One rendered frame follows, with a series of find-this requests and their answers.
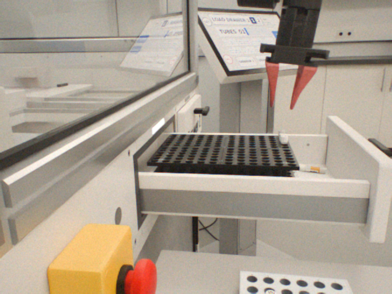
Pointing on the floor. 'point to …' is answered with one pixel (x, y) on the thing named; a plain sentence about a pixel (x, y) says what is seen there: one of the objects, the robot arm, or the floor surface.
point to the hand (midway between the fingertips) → (282, 102)
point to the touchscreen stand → (234, 238)
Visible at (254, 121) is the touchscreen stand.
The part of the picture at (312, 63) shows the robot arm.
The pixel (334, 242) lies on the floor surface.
